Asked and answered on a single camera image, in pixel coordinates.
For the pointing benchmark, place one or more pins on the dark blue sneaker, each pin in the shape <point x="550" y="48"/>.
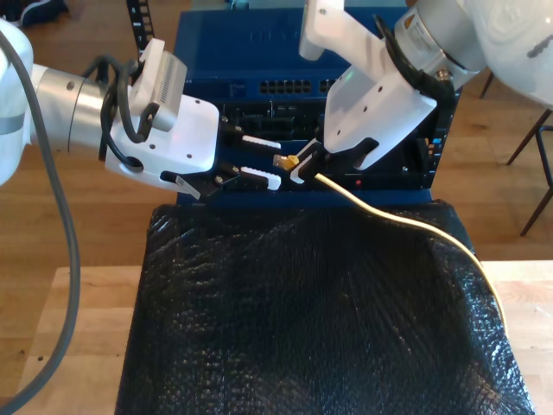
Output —
<point x="43" y="10"/>

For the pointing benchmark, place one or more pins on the blue Netgear network switch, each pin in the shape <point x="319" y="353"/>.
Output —
<point x="237" y="47"/>

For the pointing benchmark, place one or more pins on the small grey object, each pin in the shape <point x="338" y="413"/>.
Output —
<point x="239" y="3"/>

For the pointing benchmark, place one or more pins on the blue rack base plate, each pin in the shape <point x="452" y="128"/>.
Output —
<point x="302" y="199"/>

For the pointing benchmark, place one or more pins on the black perforated rack post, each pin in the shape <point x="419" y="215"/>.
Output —
<point x="436" y="151"/>
<point x="140" y="26"/>

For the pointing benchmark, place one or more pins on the black bubble wrap mat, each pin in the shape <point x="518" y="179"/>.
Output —
<point x="302" y="346"/>

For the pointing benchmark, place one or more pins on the black rack server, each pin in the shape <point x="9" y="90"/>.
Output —
<point x="268" y="114"/>

